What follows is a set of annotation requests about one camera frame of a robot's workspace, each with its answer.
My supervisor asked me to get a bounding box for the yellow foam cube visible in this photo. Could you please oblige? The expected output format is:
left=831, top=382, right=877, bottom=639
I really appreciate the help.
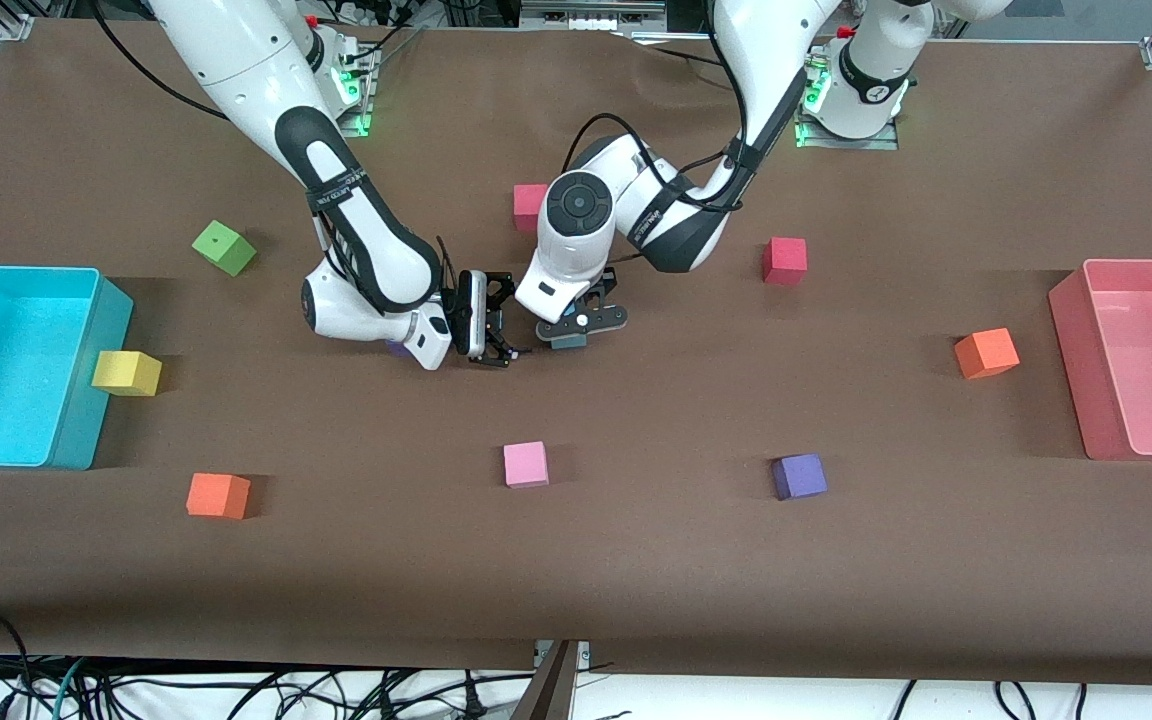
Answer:
left=91, top=350, right=163, bottom=397

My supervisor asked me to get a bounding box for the silver metal bracket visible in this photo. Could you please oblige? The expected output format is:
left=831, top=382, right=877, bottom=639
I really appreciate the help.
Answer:
left=534, top=640, right=592, bottom=673

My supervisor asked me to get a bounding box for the green foam cube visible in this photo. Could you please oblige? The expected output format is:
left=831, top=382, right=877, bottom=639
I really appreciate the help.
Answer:
left=191, top=220, right=258, bottom=277

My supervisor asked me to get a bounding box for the brown table cover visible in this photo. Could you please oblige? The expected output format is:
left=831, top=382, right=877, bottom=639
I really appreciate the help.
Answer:
left=0, top=17, right=1152, bottom=687

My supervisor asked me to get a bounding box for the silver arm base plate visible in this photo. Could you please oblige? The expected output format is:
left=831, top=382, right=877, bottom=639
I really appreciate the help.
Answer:
left=334, top=45, right=377, bottom=138
left=791, top=50, right=902, bottom=151

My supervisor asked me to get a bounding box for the red foam cube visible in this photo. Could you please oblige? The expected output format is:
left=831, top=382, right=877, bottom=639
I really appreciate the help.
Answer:
left=762, top=237, right=808, bottom=287
left=513, top=183, right=549, bottom=233

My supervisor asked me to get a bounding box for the teal floor cable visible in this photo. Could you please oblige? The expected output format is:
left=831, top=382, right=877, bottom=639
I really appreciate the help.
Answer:
left=51, top=657, right=89, bottom=720

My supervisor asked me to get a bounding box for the dark metal post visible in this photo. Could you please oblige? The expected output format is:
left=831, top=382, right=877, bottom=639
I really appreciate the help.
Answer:
left=509, top=642, right=577, bottom=720

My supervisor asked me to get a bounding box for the pink foam cube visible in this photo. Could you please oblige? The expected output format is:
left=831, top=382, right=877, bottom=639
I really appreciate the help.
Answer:
left=503, top=441, right=550, bottom=489

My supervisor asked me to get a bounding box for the pink plastic bin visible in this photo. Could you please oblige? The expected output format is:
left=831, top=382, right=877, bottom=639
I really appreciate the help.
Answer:
left=1048, top=259, right=1152, bottom=462

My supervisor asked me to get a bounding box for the long black table cable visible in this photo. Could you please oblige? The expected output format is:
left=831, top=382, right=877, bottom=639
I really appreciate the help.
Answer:
left=651, top=45, right=727, bottom=69

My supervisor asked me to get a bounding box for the orange foam cube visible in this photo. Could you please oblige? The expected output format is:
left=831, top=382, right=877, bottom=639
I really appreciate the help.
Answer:
left=954, top=328, right=1021, bottom=381
left=186, top=473, right=252, bottom=521

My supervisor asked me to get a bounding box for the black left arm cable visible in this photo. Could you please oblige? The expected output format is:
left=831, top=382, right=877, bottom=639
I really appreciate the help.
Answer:
left=562, top=0, right=807, bottom=213

